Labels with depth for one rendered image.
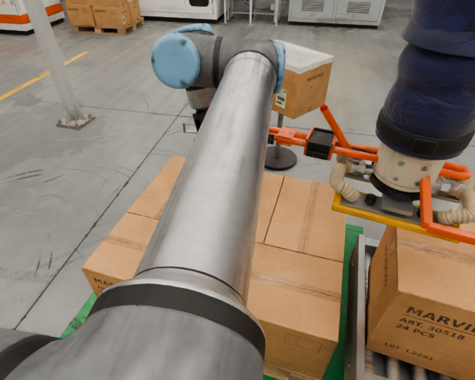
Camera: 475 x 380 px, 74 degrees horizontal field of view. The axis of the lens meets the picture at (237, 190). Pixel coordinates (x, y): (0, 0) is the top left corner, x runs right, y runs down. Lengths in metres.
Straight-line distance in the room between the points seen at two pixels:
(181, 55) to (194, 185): 0.36
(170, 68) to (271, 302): 1.11
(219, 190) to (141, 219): 1.59
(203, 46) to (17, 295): 2.17
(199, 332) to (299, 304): 1.31
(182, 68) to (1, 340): 0.48
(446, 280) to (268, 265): 0.74
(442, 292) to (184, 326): 1.05
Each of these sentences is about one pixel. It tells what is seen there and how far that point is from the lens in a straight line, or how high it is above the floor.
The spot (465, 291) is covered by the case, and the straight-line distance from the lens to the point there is 1.22.
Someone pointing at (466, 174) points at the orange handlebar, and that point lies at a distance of 1.04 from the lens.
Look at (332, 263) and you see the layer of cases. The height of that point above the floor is 0.54.
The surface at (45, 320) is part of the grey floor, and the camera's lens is 2.32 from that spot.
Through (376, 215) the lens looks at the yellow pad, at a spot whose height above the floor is 1.16.
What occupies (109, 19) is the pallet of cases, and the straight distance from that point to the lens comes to 7.80.
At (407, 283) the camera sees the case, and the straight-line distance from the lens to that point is 1.14.
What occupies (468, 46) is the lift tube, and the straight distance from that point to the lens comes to 0.80.
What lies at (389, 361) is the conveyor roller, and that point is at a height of 0.54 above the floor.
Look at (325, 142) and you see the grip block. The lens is 1.00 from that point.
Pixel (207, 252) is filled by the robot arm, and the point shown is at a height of 1.63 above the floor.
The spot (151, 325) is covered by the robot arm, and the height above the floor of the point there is 1.65.
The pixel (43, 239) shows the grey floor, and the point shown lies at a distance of 2.79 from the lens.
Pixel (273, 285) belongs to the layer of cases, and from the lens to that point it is 1.51.
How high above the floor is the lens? 1.80
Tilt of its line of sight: 40 degrees down
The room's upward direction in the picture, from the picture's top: straight up
